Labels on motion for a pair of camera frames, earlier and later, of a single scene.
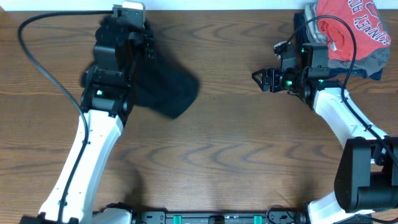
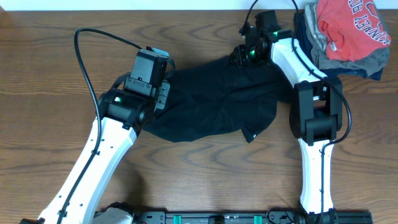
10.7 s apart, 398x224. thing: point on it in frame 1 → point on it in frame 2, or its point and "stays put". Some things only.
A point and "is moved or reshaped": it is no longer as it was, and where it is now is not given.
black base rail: (189, 217) stays put
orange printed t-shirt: (364, 18) stays put
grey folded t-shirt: (367, 65) stays put
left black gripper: (149, 44) → (165, 92)
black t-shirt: (163, 85) is moved or reshaped
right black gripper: (275, 74) → (242, 60)
